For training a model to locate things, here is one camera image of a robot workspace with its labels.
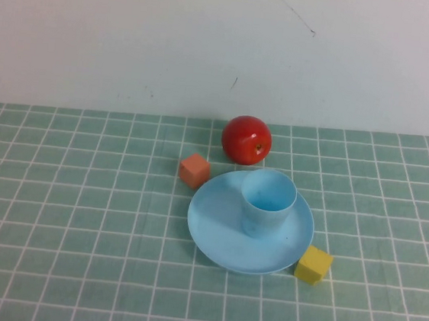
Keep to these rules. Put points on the orange foam cube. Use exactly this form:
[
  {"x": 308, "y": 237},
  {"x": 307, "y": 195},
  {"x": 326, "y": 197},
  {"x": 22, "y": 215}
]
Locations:
[{"x": 194, "y": 170}]

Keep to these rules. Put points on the red apple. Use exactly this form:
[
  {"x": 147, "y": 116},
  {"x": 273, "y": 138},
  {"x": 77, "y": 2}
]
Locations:
[{"x": 245, "y": 139}]

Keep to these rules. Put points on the green checkered tablecloth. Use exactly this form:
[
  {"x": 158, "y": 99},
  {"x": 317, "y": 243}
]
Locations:
[{"x": 76, "y": 230}]

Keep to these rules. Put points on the light blue plastic plate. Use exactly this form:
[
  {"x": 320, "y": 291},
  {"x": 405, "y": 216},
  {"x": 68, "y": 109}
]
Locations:
[{"x": 215, "y": 226}]

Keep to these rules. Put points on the yellow foam cube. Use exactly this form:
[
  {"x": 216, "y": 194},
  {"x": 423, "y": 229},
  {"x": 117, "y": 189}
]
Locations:
[{"x": 313, "y": 264}]

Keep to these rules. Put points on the light blue plastic cup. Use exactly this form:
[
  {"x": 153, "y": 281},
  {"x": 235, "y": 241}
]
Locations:
[{"x": 264, "y": 219}]

